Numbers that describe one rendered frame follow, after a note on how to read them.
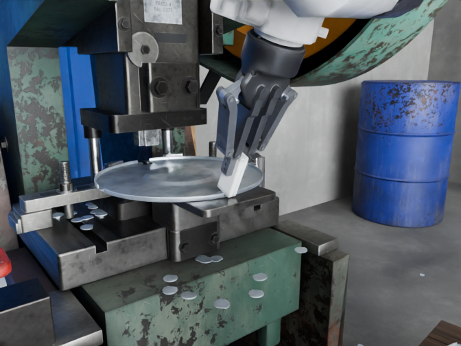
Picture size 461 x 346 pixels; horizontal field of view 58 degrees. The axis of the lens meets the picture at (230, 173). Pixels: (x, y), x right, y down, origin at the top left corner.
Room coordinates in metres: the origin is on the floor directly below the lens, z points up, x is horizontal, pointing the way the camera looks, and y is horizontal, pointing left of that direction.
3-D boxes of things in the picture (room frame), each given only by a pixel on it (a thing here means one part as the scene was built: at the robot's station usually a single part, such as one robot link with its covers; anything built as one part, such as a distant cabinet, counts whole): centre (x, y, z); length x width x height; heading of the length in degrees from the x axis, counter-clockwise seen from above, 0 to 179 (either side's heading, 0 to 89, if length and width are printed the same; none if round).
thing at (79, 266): (0.81, 0.17, 0.68); 0.45 x 0.30 x 0.06; 128
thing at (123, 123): (0.82, 0.17, 0.86); 0.20 x 0.16 x 0.05; 128
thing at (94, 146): (0.81, 0.27, 0.81); 0.02 x 0.02 x 0.14
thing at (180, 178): (0.72, 0.09, 0.78); 0.29 x 0.29 x 0.01
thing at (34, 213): (0.71, 0.30, 0.76); 0.17 x 0.06 x 0.10; 128
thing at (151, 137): (0.81, 0.16, 0.84); 0.05 x 0.03 x 0.04; 128
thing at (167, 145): (0.91, 0.14, 0.81); 0.02 x 0.02 x 0.14
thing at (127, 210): (0.82, 0.17, 0.72); 0.20 x 0.16 x 0.03; 128
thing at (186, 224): (0.68, 0.06, 0.72); 0.25 x 0.14 x 0.14; 38
